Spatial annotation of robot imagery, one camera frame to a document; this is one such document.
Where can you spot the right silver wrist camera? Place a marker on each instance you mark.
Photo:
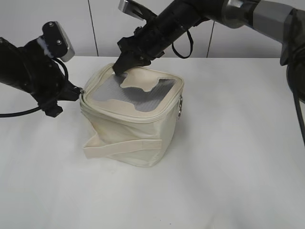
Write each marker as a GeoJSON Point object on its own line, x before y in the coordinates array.
{"type": "Point", "coordinates": [131, 8]}

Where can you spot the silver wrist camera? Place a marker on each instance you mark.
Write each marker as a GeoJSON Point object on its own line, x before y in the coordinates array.
{"type": "Point", "coordinates": [57, 42]}
{"type": "Point", "coordinates": [131, 8]}

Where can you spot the cream canvas zipper bag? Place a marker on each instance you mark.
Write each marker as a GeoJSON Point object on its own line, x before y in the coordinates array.
{"type": "Point", "coordinates": [131, 117]}

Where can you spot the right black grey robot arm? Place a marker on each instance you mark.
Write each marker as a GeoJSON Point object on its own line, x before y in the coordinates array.
{"type": "Point", "coordinates": [280, 22]}

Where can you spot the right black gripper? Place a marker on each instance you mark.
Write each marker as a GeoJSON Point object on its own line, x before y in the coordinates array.
{"type": "Point", "coordinates": [148, 43]}

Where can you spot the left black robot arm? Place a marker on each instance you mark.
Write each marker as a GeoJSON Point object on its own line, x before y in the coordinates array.
{"type": "Point", "coordinates": [16, 69]}

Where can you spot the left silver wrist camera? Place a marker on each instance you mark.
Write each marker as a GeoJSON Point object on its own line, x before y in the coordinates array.
{"type": "Point", "coordinates": [57, 42]}

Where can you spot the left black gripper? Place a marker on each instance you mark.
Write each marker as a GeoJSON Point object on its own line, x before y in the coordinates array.
{"type": "Point", "coordinates": [51, 79]}

